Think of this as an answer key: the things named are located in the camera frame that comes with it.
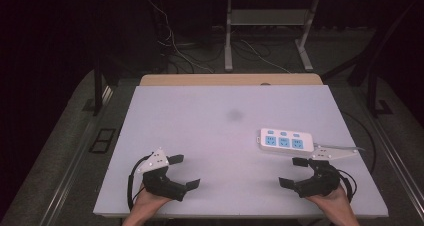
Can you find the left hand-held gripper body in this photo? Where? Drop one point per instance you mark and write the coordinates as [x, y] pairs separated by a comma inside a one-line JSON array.
[[156, 182]]

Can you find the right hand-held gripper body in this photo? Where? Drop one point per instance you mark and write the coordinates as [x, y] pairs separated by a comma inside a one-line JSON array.
[[321, 182]]

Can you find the person's left hand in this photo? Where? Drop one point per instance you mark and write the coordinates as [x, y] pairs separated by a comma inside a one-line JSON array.
[[148, 202]]

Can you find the person's right hand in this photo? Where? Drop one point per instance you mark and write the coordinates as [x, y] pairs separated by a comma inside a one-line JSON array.
[[330, 202]]

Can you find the white power strip blue sockets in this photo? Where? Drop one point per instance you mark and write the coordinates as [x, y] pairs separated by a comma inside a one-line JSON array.
[[285, 142]]

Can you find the black stand leg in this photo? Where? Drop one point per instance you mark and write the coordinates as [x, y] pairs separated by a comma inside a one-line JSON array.
[[97, 86], [375, 92]]

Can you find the metal floor rail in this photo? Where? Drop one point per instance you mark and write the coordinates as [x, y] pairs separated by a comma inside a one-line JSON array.
[[71, 172], [400, 166]]

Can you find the grey metal desk frame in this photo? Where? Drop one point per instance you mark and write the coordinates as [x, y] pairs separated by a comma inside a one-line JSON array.
[[266, 17]]

